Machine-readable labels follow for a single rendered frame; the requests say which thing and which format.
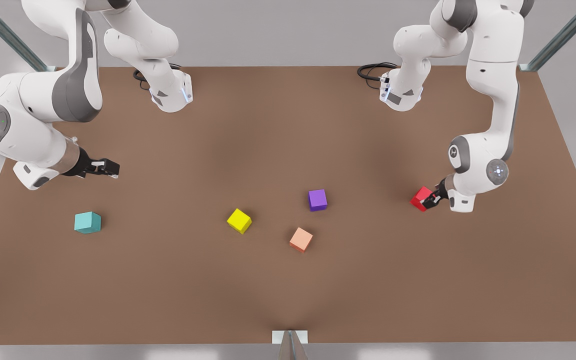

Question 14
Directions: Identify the red wooden cube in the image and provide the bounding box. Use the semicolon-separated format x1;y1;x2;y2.
410;186;435;213

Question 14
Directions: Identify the teal wooden cube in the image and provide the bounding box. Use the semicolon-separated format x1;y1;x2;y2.
74;211;102;235

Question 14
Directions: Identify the purple wooden cube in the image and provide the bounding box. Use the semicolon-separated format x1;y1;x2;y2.
308;189;328;212

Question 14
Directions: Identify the orange wooden cube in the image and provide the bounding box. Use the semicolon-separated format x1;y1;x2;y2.
289;227;314;254

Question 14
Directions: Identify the yellow wooden cube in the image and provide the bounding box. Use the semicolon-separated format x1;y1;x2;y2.
226;208;253;235

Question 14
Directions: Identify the black cable loop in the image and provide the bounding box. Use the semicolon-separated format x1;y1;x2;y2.
133;63;184;91
357;62;400;91

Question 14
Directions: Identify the silver frame post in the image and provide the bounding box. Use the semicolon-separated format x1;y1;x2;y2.
0;0;57;73
272;329;309;360
519;0;576;73

